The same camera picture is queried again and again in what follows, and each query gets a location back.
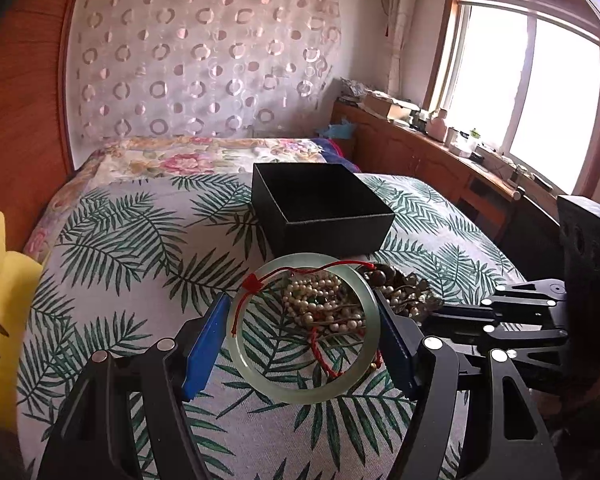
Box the pale green jade bangle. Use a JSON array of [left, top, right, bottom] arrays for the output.
[[226, 252, 381, 404]]

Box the black square jewelry box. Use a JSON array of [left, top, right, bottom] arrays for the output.
[[251, 162, 396, 259]]

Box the dark wooden bead bracelet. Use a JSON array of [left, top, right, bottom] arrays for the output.
[[355, 261, 406, 288]]

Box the blue blanket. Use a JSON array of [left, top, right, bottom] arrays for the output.
[[312, 138, 360, 174]]

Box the red string bracelet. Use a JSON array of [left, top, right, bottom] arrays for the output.
[[229, 258, 385, 380]]

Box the window with red frame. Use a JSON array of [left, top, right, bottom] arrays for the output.
[[422, 0, 600, 197]]

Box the yellow plush toy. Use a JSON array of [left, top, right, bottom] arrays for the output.
[[0, 211, 43, 434]]

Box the wooden side cabinet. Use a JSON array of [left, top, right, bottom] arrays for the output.
[[332, 101, 515, 242]]

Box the cardboard box on cabinet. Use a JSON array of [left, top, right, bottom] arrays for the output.
[[360, 91, 419, 120]]

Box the wooden wardrobe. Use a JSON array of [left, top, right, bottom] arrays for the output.
[[0, 0, 76, 250]]

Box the green leaf print bedsheet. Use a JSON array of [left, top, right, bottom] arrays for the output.
[[14, 171, 528, 480]]

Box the sheer circle pattern curtain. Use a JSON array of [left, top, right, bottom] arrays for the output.
[[66, 0, 341, 165]]

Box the white pearl necklace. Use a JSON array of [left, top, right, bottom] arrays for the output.
[[280, 268, 368, 335]]

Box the teal tissue pack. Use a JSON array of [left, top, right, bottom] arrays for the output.
[[316, 117, 356, 140]]

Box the floral quilt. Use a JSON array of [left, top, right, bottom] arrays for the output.
[[23, 136, 326, 263]]

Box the white bottle on sill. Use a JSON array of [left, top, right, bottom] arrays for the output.
[[426, 108, 448, 142]]

